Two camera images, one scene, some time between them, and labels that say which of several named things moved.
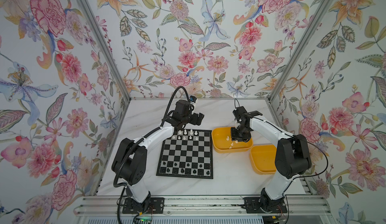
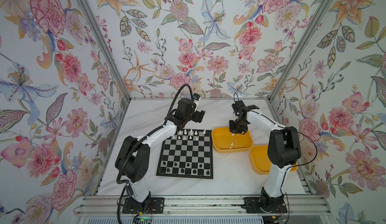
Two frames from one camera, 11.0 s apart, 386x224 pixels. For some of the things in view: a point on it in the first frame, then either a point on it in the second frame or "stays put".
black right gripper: (234, 137) -> (232, 130)
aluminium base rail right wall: (302, 180) stays put
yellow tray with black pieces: (263, 158) stays put
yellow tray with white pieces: (223, 142) stays put
